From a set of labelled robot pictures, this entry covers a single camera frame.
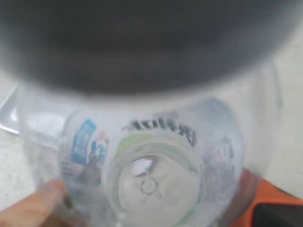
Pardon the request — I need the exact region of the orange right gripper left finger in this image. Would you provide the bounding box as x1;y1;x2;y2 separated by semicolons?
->
0;179;69;227

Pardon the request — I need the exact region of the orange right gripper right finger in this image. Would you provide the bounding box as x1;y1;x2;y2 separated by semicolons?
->
241;169;303;227

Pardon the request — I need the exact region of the clear plastic lime drink bottle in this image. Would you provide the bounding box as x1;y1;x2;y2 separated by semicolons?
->
19;61;281;227

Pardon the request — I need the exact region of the white rectangular plastic tray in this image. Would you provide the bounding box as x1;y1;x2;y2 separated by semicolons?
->
0;86;19;135

